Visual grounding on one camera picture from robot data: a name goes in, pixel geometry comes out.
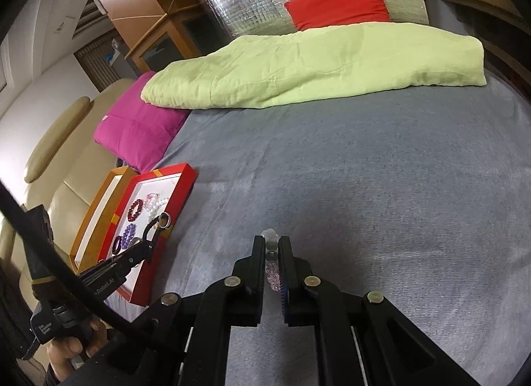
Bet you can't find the white bead bracelet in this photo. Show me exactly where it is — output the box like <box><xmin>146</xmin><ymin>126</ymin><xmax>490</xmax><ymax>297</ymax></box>
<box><xmin>143</xmin><ymin>196</ymin><xmax>170</xmax><ymax>216</ymax></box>

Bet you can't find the dark wooden furniture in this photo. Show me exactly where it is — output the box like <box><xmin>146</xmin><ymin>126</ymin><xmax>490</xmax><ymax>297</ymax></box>
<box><xmin>427</xmin><ymin>0</ymin><xmax>531</xmax><ymax>98</ymax></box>

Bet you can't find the red bead bracelet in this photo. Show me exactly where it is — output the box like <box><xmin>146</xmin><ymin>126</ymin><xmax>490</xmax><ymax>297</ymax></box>
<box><xmin>126</xmin><ymin>199</ymin><xmax>145</xmax><ymax>221</ymax></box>

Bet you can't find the person's left forearm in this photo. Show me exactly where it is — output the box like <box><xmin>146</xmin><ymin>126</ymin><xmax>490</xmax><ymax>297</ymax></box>
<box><xmin>0</xmin><ymin>261</ymin><xmax>48</xmax><ymax>386</ymax></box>

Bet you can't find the person's left hand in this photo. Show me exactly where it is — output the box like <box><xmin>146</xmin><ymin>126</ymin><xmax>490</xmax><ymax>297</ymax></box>
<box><xmin>45</xmin><ymin>319</ymin><xmax>109</xmax><ymax>386</ymax></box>

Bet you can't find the wooden cabinet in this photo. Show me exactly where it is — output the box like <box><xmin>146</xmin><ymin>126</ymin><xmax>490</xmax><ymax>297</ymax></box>
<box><xmin>124</xmin><ymin>0</ymin><xmax>216</xmax><ymax>75</ymax></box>

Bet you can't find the black cable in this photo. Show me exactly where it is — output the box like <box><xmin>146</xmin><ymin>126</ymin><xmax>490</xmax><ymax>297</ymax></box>
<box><xmin>0</xmin><ymin>180</ymin><xmax>167</xmax><ymax>345</ymax></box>

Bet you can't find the red pillow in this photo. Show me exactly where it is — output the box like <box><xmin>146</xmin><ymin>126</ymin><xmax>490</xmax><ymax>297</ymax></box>
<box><xmin>284</xmin><ymin>0</ymin><xmax>391</xmax><ymax>32</ymax></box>

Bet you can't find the light green folded quilt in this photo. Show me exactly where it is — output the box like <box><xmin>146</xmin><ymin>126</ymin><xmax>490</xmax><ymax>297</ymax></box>
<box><xmin>140</xmin><ymin>23</ymin><xmax>487</xmax><ymax>109</ymax></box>

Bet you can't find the clear pink bead bracelet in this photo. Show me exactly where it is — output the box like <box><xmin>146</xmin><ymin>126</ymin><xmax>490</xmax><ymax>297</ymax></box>
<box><xmin>265</xmin><ymin>228</ymin><xmax>281</xmax><ymax>292</ymax></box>

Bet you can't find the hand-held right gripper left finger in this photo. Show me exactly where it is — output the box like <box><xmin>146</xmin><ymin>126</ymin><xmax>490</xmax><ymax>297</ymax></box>
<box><xmin>87</xmin><ymin>236</ymin><xmax>268</xmax><ymax>386</ymax></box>

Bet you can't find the brown slatted vent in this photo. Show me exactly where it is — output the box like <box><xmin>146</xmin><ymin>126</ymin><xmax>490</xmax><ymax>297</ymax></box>
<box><xmin>74</xmin><ymin>29</ymin><xmax>138</xmax><ymax>92</ymax></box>

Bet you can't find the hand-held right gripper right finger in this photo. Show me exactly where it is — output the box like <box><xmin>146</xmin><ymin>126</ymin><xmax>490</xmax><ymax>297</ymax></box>
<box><xmin>279</xmin><ymin>237</ymin><xmax>482</xmax><ymax>386</ymax></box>

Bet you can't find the orange box lid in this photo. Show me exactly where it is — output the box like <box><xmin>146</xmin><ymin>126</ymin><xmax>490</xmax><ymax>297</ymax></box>
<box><xmin>68</xmin><ymin>166</ymin><xmax>137</xmax><ymax>274</ymax></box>

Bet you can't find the red box with white inside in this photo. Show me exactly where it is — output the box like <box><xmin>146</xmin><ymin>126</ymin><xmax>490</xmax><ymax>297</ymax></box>
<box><xmin>100</xmin><ymin>163</ymin><xmax>197</xmax><ymax>307</ymax></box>

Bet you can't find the magenta pillow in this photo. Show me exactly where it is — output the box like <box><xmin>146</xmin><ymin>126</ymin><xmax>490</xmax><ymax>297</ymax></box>
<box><xmin>94</xmin><ymin>71</ymin><xmax>189</xmax><ymax>174</ymax></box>

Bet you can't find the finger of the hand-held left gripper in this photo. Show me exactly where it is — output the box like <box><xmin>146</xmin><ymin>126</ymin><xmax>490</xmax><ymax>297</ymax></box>
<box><xmin>77</xmin><ymin>220</ymin><xmax>167</xmax><ymax>287</ymax></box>

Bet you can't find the beige leather headboard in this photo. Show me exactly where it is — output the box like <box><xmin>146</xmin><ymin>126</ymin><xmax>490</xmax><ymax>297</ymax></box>
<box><xmin>0</xmin><ymin>79</ymin><xmax>137</xmax><ymax>370</ymax></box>

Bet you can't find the grey bed sheet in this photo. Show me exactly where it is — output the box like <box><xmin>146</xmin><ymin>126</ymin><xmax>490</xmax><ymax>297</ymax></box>
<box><xmin>104</xmin><ymin>74</ymin><xmax>531</xmax><ymax>386</ymax></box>

